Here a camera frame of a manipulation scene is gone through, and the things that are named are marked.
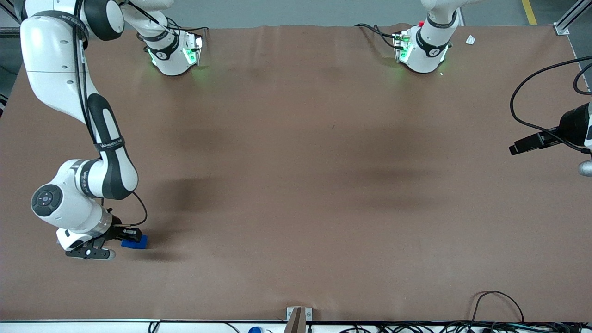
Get brown table mat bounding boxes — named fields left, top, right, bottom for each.
left=0, top=23, right=592, bottom=322

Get black left base cable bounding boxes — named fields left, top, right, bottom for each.
left=355, top=23, right=400, bottom=49

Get black looped cable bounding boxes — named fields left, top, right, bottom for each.
left=573, top=62, right=592, bottom=96

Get metal base connector plate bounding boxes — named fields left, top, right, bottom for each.
left=182, top=31, right=204, bottom=67
left=393, top=31, right=413, bottom=64

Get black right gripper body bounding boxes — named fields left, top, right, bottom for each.
left=56, top=214, right=123, bottom=251

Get aluminium frame profile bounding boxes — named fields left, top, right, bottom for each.
left=553, top=0, right=592, bottom=36

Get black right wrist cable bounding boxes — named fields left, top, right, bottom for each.
left=73, top=0, right=148, bottom=228

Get black arched cable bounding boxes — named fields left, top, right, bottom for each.
left=470, top=290, right=525, bottom=324

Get blue plastic part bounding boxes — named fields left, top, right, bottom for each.
left=121, top=234, right=149, bottom=250

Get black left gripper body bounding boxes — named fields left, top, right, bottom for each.
left=559, top=102, right=592, bottom=149

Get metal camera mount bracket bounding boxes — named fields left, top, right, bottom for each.
left=286, top=306, right=313, bottom=333

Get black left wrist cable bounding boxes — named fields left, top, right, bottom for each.
left=510, top=55, right=592, bottom=154

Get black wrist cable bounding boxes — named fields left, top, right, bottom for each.
left=510, top=55, right=592, bottom=154
left=73, top=0, right=148, bottom=228

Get black base cable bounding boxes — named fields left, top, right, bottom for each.
left=125, top=0, right=209, bottom=42
left=355, top=23, right=400, bottom=49

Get black right base cable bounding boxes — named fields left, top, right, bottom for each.
left=125, top=0, right=209, bottom=42

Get black cable bundle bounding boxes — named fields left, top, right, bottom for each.
left=340, top=320, right=592, bottom=333

